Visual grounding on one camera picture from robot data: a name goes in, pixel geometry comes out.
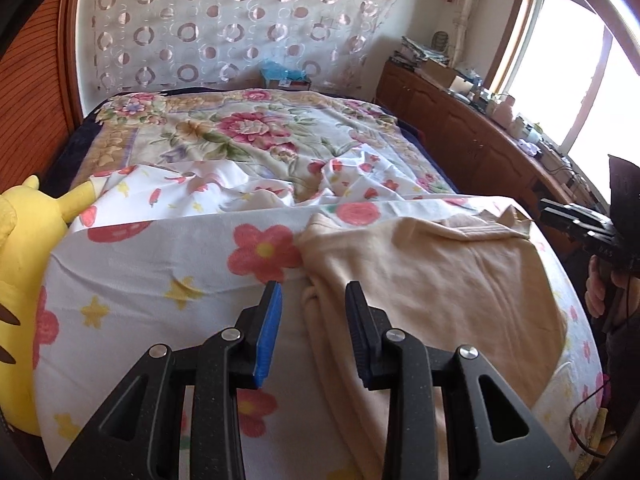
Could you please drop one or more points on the sheer circle-pattern curtain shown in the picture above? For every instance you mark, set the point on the sheer circle-pattern curtain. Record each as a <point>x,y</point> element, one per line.
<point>225,25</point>

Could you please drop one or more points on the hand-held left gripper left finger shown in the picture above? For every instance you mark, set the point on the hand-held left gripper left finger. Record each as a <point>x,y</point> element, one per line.
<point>267,330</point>

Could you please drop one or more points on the white flower-print bedsheet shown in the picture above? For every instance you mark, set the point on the white flower-print bedsheet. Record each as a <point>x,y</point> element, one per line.
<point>150,270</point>

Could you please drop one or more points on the yellow plush toy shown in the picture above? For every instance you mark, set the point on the yellow plush toy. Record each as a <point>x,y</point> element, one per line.
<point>20,270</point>

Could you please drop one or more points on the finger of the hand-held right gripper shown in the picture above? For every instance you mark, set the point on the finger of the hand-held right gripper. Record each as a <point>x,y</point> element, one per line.
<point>575,215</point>
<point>562,227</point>

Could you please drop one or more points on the small white box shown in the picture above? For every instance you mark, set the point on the small white box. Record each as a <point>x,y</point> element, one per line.
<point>466,83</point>

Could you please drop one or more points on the long wooden cabinet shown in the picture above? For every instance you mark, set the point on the long wooden cabinet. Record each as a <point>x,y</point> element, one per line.
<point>450,125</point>

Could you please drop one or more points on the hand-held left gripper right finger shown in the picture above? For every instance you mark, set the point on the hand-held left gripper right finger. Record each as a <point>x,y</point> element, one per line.
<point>357,330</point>

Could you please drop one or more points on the stack of papers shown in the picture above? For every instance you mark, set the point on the stack of papers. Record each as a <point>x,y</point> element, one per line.
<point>415,51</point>

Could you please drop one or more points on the person's right hand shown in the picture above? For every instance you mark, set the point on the person's right hand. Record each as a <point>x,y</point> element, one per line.
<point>595,290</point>

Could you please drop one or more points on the dark woven fan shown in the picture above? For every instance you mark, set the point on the dark woven fan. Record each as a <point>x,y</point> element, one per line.
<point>441,43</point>

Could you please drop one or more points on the brown cardboard box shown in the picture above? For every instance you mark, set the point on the brown cardboard box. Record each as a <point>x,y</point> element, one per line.
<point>440,72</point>

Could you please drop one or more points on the floral blanket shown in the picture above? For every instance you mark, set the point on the floral blanket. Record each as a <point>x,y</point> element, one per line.
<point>240,130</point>

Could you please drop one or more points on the beige printed t-shirt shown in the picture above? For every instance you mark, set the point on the beige printed t-shirt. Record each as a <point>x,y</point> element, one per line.
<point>425,280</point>

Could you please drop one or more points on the white plastic bottle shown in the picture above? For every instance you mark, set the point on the white plastic bottle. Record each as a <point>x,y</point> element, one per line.
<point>505,110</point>

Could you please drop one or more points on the pale patterned window curtain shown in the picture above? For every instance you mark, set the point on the pale patterned window curtain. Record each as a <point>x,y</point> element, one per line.
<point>465,5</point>

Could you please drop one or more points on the wooden slatted wardrobe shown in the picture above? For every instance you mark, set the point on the wooden slatted wardrobe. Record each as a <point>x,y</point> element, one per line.
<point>45,85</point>

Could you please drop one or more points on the white pouch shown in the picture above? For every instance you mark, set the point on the white pouch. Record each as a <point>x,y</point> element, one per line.
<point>528,149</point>

